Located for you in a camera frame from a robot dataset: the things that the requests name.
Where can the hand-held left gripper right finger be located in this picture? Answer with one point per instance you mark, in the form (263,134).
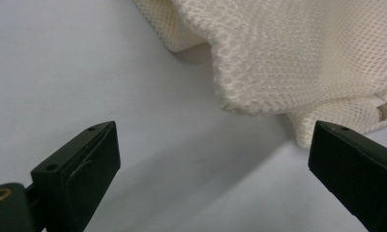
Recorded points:
(352,167)

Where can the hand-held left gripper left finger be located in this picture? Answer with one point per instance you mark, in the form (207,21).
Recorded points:
(82,170)

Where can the white mesh laundry bag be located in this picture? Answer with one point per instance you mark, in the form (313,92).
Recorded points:
(294,54)

